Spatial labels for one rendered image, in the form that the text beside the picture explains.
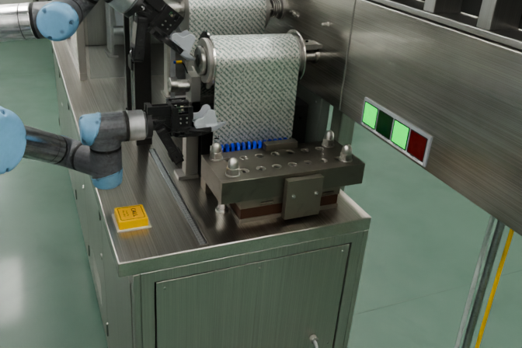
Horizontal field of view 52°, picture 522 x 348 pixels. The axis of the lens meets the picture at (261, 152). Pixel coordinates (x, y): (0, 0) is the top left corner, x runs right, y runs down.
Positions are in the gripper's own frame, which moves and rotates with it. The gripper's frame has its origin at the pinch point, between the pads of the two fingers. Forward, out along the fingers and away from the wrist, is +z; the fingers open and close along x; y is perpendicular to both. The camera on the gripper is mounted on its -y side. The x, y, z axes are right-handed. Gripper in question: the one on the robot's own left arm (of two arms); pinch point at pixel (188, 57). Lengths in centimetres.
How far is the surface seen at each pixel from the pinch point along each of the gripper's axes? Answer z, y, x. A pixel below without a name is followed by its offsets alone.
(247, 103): 17.4, 0.6, -8.4
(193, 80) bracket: 4.6, -3.6, -1.1
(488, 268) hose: 61, 7, -64
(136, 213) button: 6.8, -36.9, -18.5
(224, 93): 10.2, -1.1, -8.4
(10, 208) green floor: 37, -131, 153
